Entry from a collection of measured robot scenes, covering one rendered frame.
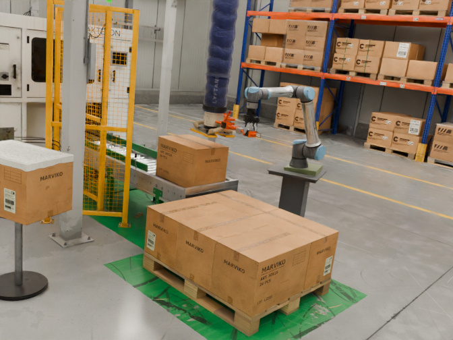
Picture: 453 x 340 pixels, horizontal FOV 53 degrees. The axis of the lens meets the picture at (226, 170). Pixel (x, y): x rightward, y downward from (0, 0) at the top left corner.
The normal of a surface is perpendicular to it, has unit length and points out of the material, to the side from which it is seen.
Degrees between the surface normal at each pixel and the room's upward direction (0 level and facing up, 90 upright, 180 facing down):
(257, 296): 90
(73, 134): 90
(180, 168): 90
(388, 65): 90
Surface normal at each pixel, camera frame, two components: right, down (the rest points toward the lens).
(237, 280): -0.70, 0.11
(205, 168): 0.69, 0.26
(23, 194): -0.43, 0.18
